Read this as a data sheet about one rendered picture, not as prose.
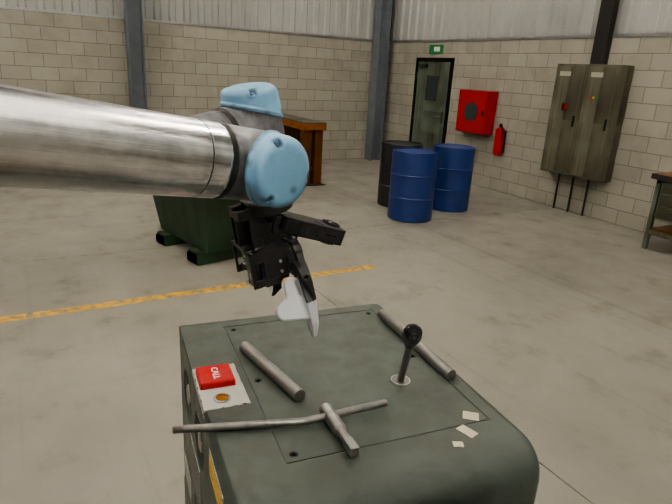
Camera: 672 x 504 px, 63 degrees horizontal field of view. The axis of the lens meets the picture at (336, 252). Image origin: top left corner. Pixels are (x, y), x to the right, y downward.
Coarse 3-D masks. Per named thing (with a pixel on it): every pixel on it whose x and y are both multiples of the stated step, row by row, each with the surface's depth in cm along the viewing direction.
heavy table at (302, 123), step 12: (288, 120) 901; (300, 120) 883; (312, 120) 895; (288, 132) 934; (300, 132) 874; (312, 132) 881; (312, 144) 886; (312, 156) 890; (312, 168) 894; (312, 180) 899
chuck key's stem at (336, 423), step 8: (320, 408) 88; (328, 408) 87; (328, 416) 85; (336, 416) 85; (328, 424) 85; (336, 424) 83; (344, 424) 83; (336, 432) 83; (344, 432) 82; (344, 440) 80; (352, 440) 80; (352, 448) 78; (352, 456) 79
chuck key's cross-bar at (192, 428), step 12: (348, 408) 88; (360, 408) 88; (372, 408) 89; (264, 420) 84; (276, 420) 84; (288, 420) 84; (300, 420) 84; (312, 420) 85; (324, 420) 86; (180, 432) 82; (192, 432) 82
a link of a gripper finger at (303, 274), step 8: (296, 256) 78; (296, 264) 78; (304, 264) 78; (296, 272) 78; (304, 272) 78; (304, 280) 77; (304, 288) 78; (312, 288) 78; (304, 296) 78; (312, 296) 78
